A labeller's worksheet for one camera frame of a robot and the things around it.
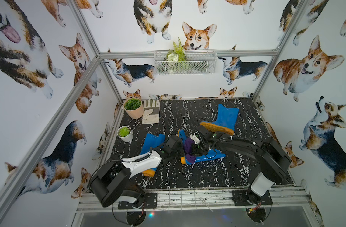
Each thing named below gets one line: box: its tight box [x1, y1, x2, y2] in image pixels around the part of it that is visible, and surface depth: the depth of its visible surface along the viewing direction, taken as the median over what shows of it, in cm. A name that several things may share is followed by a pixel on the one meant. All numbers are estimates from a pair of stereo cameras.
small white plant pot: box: [116, 125, 134, 143], surface depth 92 cm
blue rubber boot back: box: [199, 103, 240, 136], surface depth 106 cm
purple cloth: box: [183, 137, 197, 164], surface depth 82 cm
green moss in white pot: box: [118, 126, 131, 138], surface depth 92 cm
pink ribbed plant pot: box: [123, 97, 144, 120], surface depth 105 cm
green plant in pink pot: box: [124, 97, 142, 111], surface depth 105 cm
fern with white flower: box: [166, 36, 188, 75], surface depth 87 cm
